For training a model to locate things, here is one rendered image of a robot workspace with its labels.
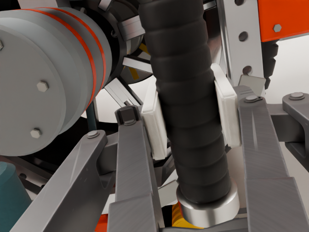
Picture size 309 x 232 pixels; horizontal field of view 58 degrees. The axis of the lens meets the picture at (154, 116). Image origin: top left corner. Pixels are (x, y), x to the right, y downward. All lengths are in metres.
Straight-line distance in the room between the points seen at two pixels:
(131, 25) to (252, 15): 0.20
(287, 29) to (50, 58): 0.28
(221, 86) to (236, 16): 0.23
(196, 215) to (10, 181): 0.28
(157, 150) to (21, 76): 0.16
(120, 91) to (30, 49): 0.28
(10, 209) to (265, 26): 0.40
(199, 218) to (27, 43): 0.19
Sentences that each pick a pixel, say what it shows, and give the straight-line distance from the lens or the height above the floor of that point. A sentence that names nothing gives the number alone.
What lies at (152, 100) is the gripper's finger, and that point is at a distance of 0.15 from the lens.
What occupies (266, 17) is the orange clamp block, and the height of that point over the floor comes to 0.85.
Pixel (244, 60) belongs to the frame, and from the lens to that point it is 0.39.
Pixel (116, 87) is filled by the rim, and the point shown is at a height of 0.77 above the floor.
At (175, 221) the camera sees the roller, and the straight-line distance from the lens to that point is 0.53.
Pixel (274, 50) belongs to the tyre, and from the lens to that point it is 0.49.
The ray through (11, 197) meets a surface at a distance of 0.42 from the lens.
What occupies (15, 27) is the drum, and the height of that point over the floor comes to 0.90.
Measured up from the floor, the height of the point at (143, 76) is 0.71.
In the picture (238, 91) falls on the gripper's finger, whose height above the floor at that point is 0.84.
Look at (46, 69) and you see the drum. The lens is 0.26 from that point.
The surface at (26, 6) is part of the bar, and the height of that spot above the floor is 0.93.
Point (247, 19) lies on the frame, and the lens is 0.38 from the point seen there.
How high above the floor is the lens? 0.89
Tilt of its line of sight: 22 degrees down
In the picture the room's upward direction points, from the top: 14 degrees counter-clockwise
